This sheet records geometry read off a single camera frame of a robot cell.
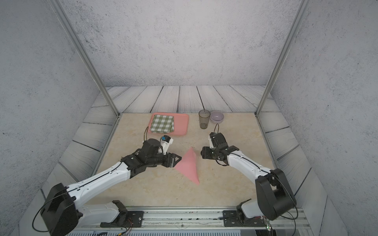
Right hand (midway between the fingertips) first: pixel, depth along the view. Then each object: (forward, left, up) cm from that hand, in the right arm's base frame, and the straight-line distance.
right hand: (205, 152), depth 87 cm
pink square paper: (-4, +11, -9) cm, 15 cm away
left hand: (-8, +14, +7) cm, 17 cm away
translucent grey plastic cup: (+29, 0, +2) cm, 29 cm away
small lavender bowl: (+35, -10, -7) cm, 37 cm away
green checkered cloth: (+29, +31, -7) cm, 43 cm away
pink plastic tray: (+32, +17, -10) cm, 37 cm away
